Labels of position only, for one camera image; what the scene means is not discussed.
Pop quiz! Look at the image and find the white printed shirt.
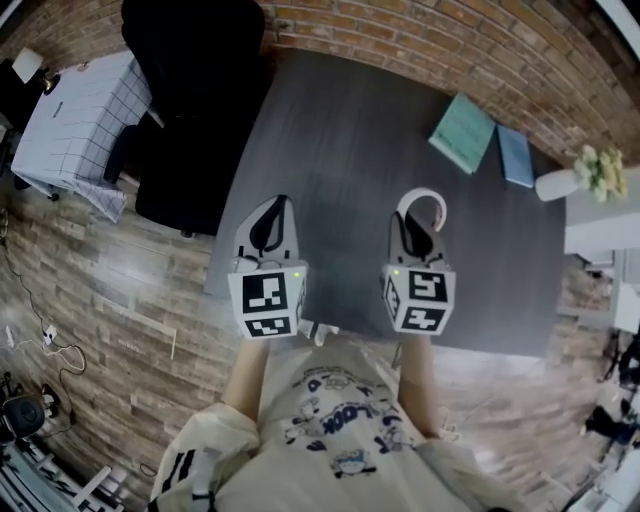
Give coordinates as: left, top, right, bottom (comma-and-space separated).
149, 342, 514, 512

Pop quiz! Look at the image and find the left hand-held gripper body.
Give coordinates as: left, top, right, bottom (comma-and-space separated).
227, 256, 310, 342

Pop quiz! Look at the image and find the round dark stool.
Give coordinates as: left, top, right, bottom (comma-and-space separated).
1, 396, 50, 442

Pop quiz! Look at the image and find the white metal frame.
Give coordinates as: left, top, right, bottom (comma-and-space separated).
73, 464, 115, 507

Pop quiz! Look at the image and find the black tripod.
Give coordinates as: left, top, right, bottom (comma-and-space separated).
601, 326, 640, 387

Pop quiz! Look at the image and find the teal book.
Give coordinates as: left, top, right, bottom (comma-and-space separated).
427, 91, 497, 176

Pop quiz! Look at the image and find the small table with checked cloth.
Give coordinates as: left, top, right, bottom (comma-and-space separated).
10, 49, 166, 224

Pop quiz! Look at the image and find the person's right forearm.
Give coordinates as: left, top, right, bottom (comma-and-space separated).
396, 333, 442, 440

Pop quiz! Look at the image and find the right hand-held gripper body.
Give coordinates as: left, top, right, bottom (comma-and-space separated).
380, 261, 458, 335

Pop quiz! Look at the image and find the dark wooden table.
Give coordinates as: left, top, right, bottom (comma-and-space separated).
203, 48, 570, 359

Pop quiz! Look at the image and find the white shade table lamp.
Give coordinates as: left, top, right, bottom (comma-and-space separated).
11, 46, 57, 96

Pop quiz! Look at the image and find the white vase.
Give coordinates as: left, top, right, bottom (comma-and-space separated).
534, 168, 582, 203

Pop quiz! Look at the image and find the white tape roll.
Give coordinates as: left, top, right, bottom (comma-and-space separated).
396, 187, 448, 234

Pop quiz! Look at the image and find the blue book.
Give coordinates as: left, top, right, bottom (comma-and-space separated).
495, 124, 536, 190

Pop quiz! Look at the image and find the pale flower bunch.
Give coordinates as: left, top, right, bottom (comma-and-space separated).
571, 144, 629, 204

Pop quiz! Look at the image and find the thin black cable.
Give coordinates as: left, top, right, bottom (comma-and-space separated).
1, 238, 52, 332

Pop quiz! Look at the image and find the tall black office chair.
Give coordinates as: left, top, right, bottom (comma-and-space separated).
103, 0, 267, 237

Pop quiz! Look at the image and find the person's left forearm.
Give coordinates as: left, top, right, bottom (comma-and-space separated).
221, 338, 275, 427

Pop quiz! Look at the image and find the looped black cable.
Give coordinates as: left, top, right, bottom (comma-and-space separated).
58, 343, 88, 427

